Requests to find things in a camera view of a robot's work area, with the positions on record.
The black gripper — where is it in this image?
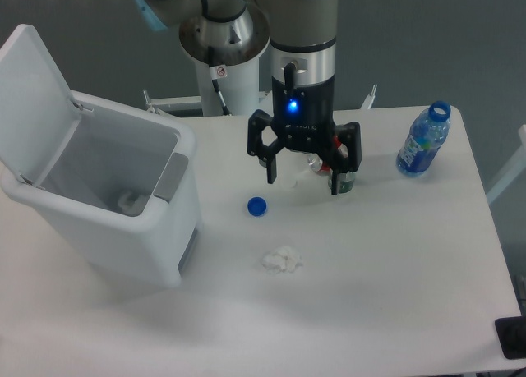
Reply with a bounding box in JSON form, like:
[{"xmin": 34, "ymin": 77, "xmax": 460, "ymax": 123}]
[{"xmin": 246, "ymin": 76, "xmax": 362, "ymax": 196}]

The white paper ball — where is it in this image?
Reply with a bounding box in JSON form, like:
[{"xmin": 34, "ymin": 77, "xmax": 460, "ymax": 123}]
[{"xmin": 260, "ymin": 246, "xmax": 304, "ymax": 275}]

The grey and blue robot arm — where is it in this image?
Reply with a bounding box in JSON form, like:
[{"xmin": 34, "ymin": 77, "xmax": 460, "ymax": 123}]
[{"xmin": 136, "ymin": 0, "xmax": 362, "ymax": 195}]

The crushed red soda can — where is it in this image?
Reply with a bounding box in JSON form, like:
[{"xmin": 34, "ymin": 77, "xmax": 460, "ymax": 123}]
[{"xmin": 307, "ymin": 136, "xmax": 348, "ymax": 176}]

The white bottle cap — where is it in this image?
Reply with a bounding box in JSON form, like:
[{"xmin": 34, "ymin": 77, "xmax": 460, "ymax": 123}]
[{"xmin": 280, "ymin": 177, "xmax": 298, "ymax": 190}]

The clear green-label plastic bottle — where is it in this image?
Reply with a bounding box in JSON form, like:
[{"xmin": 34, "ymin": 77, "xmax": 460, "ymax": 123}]
[{"xmin": 328, "ymin": 172, "xmax": 356, "ymax": 195}]

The blue plastic bottle cap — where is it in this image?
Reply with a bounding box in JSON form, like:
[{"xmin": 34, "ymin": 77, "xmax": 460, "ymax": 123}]
[{"xmin": 247, "ymin": 196, "xmax": 267, "ymax": 217}]

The blue plastic drink bottle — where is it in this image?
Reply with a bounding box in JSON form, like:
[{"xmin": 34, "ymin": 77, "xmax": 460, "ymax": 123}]
[{"xmin": 396, "ymin": 100, "xmax": 451, "ymax": 177}]

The white paper inside bin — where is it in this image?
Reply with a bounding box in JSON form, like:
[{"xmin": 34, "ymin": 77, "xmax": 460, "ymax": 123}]
[{"xmin": 118, "ymin": 191, "xmax": 148, "ymax": 216}]

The white trash bin with lid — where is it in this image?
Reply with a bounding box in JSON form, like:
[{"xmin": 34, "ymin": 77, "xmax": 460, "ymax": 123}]
[{"xmin": 1, "ymin": 24, "xmax": 203, "ymax": 287}]

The black device at table corner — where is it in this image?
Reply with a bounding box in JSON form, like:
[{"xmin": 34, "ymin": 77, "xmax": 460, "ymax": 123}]
[{"xmin": 495, "ymin": 316, "xmax": 525, "ymax": 360}]

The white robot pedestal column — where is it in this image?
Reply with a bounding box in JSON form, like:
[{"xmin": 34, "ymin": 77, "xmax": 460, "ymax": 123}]
[{"xmin": 193, "ymin": 53, "xmax": 262, "ymax": 117}]

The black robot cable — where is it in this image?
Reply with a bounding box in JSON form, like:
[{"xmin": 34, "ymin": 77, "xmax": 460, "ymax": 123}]
[{"xmin": 207, "ymin": 46, "xmax": 232, "ymax": 116}]

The white frame at right edge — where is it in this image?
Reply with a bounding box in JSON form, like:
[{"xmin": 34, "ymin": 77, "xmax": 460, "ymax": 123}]
[{"xmin": 486, "ymin": 125, "xmax": 525, "ymax": 205}]

